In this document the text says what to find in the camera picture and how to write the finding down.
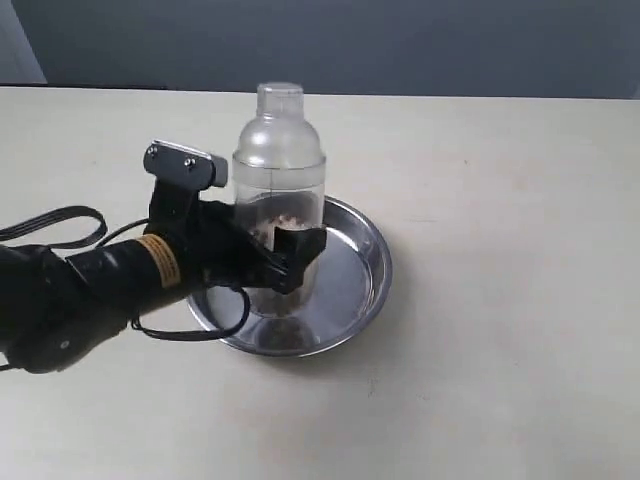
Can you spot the clear plastic shaker bottle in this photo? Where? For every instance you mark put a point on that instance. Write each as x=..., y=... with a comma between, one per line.
x=279, y=166

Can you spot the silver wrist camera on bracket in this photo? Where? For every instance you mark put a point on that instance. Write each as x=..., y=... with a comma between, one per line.
x=181, y=174

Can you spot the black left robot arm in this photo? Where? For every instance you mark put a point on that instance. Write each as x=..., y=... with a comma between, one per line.
x=55, y=310

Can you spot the round stainless steel tray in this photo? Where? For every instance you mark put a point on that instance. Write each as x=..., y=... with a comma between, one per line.
x=352, y=280

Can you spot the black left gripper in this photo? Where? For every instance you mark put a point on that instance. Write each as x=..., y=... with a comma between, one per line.
x=212, y=249

